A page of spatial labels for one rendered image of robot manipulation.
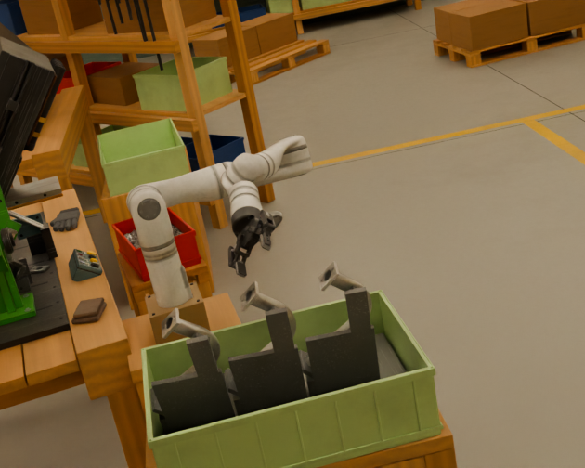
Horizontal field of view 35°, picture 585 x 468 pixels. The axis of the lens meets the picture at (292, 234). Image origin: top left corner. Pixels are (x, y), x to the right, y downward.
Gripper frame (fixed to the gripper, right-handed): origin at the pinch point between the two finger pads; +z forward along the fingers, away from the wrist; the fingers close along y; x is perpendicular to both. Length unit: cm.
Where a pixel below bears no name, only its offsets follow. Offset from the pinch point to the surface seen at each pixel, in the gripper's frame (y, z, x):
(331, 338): 0.2, 15.2, 18.4
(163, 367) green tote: -43.7, -5.0, 4.3
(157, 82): -140, -330, 70
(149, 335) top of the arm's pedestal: -59, -31, 10
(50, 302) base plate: -83, -55, -9
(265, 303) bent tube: 0.7, 13.6, 0.7
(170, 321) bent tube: -12.3, 14.9, -14.2
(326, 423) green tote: -10.1, 29.6, 22.3
